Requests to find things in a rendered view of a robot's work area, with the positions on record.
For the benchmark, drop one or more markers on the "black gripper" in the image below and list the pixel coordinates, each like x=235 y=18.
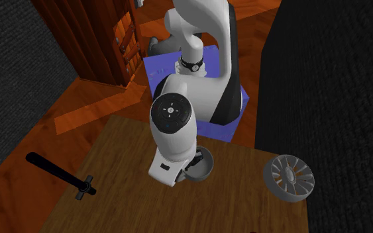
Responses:
x=196 y=159

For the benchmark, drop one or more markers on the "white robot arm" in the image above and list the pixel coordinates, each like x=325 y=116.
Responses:
x=176 y=142

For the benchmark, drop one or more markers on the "grey bowl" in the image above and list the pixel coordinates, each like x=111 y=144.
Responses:
x=205 y=164

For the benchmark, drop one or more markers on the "blue robot stand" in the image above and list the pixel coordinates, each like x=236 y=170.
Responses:
x=217 y=130

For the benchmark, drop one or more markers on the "grey spoked wheel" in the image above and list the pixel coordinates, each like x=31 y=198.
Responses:
x=290 y=176

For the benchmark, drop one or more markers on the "black rod with cross end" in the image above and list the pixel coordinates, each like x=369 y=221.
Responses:
x=55 y=171

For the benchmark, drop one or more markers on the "brown wooden cabinet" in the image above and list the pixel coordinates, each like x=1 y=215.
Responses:
x=92 y=38

